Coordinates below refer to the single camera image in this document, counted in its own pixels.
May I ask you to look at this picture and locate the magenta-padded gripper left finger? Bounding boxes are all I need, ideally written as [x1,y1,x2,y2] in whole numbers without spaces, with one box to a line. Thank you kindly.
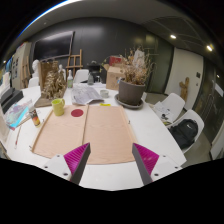
[41,142,92,186]

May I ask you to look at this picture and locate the golden relief sculpture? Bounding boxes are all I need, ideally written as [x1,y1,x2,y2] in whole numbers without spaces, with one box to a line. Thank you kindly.
[34,59,68,108]

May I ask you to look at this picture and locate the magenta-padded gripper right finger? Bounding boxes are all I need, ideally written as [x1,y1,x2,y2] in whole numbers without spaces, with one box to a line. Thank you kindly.
[131,142,183,187]

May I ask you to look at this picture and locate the black wall screen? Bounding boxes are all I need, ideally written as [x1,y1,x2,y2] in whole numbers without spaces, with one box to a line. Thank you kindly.
[32,30,75,62]

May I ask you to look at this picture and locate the flat round red coaster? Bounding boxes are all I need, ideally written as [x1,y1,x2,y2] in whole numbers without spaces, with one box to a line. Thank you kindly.
[70,108,85,118]

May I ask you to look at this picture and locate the red box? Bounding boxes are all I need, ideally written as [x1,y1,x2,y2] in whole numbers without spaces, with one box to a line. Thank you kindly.
[108,55,123,67]

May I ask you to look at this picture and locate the dried plant in grey pot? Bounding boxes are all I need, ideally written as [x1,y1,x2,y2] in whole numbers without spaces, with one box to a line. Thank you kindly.
[118,48,156,107]

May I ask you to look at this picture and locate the white cabinet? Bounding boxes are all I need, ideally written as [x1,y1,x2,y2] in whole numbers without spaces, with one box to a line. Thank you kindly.
[11,41,33,90]

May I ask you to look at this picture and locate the clear drink bottle white cap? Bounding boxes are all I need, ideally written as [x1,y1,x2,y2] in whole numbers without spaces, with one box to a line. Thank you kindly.
[28,108,42,128]

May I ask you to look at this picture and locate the small glass jar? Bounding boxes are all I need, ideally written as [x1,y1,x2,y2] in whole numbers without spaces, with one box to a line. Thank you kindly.
[99,89,110,99]

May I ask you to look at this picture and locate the printed papers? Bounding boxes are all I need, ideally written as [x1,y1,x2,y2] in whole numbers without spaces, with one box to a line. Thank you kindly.
[154,101,174,123]

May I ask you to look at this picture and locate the black flat boxes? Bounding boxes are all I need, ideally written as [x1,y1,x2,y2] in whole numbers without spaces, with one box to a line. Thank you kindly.
[0,87,25,114]

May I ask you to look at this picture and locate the black backpack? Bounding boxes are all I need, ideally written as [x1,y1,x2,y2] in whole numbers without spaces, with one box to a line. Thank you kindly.
[169,118,199,150]

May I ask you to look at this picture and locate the white plastic chair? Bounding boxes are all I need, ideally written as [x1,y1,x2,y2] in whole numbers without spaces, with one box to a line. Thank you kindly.
[168,109,205,154]
[27,76,40,89]
[153,92,186,123]
[73,68,90,84]

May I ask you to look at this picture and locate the white spray bottle green label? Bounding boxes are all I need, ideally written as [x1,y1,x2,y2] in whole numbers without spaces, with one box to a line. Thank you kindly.
[66,69,74,89]

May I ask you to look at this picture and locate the wooden easel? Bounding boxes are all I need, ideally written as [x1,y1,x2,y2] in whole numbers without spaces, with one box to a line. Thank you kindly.
[65,49,84,78]
[21,55,33,88]

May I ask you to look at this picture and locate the lime green mug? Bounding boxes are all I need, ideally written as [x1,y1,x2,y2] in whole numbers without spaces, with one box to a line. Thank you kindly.
[51,97,66,117]

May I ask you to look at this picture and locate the brown cardboard box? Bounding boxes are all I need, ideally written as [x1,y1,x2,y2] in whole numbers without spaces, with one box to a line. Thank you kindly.
[103,63,126,92]

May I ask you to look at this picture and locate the dark glass flask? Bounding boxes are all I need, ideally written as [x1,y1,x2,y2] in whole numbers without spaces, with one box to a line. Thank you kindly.
[87,71,95,86]

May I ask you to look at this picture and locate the colourful painted canvas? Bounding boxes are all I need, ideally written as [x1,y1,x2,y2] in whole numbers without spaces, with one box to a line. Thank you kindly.
[3,99,34,130]

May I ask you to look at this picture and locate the grey pot saucer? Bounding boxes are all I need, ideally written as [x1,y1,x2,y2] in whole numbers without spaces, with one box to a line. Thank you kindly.
[114,93,145,110]

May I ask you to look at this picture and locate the newspaper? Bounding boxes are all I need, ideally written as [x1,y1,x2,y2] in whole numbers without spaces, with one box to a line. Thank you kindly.
[70,84,105,106]

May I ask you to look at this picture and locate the wooden figure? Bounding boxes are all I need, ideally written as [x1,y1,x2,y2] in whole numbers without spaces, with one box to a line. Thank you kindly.
[178,76,191,103]

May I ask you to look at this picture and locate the white plaster bust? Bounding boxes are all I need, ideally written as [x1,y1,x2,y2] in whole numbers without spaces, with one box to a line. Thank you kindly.
[58,64,67,81]
[31,59,41,78]

